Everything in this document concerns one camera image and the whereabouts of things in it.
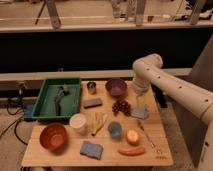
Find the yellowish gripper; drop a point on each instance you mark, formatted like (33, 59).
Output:
(141, 102)

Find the dark dish brush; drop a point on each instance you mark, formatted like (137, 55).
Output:
(63, 91)

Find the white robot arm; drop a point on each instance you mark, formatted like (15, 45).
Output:
(147, 70)

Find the purple bowl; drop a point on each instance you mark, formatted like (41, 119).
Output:
(116, 87)

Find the red bowl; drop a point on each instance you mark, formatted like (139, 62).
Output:
(53, 136)

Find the light blue folded cloth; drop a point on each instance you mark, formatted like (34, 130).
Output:
(140, 112)

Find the metal fork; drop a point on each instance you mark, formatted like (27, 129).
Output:
(139, 123)

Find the bunch of dark grapes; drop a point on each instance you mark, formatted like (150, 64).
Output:
(121, 106)

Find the peach apple fruit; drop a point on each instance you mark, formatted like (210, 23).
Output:
(132, 137)

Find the blue cup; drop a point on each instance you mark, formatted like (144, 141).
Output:
(115, 130)

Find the dark grey sponge block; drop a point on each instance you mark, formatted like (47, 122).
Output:
(92, 103)

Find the wooden board table top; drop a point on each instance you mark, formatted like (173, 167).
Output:
(69, 155)

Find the yellow banana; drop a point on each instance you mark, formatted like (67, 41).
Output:
(97, 123)

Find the orange carrot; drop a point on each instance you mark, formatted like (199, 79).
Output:
(132, 152)

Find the small metal cup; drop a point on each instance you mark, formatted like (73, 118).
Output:
(91, 86)

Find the white plastic cup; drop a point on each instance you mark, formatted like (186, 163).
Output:
(78, 122)

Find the green plastic tray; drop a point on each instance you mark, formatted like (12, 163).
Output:
(44, 108)

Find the blue sponge cloth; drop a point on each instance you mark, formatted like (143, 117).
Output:
(91, 150)

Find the blue box beside tray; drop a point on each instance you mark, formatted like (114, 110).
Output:
(28, 112)

